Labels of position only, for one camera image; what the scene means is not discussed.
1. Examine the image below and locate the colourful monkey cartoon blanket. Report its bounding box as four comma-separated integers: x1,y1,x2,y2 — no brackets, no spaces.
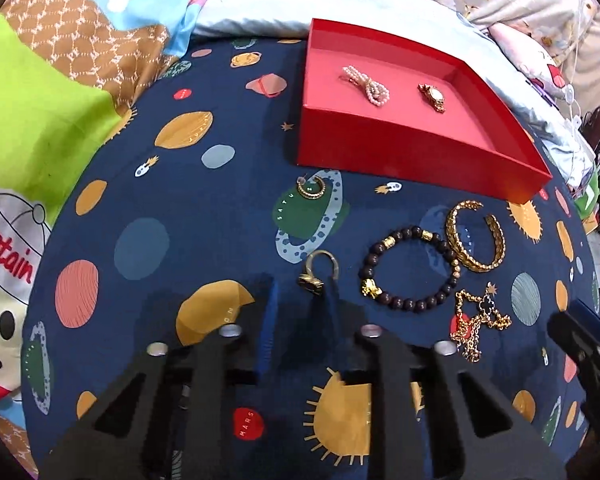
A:
0,0,207,479

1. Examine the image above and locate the gold cuff bangle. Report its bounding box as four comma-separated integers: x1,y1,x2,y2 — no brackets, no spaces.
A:
444,200,506,273

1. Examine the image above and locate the small gold hoop earring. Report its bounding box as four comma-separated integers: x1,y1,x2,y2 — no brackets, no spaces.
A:
296,177,326,200

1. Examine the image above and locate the red shallow jewelry box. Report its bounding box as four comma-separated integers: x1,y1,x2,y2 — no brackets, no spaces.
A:
297,18,552,203

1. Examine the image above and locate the pearl bow brooch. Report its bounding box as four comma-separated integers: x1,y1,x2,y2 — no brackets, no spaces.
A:
341,65,390,107

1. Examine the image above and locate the gold ring with stone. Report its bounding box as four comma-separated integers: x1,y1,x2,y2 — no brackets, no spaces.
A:
296,249,342,295

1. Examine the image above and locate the white charging cable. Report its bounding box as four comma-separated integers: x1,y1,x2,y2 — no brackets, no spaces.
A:
561,0,589,131

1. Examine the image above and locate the pink cartoon small pillow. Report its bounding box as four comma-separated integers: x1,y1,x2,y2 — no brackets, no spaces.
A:
488,23,574,103

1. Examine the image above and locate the light blue pillow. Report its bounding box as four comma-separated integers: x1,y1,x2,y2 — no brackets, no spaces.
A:
193,0,595,188

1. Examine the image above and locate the dark bead bracelet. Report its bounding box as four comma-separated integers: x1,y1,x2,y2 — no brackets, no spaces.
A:
357,225,463,314

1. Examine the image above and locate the gold wrist watch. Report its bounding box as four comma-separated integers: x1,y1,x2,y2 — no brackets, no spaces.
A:
418,84,445,114

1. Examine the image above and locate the gold chain necklace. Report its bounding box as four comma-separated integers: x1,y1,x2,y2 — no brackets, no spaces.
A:
450,282,514,364

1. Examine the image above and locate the green cloth bundle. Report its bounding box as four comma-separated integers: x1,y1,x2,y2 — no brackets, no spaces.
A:
574,169,600,220

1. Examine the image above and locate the navy planet print sheet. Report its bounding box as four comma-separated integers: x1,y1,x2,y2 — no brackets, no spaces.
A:
20,34,600,480

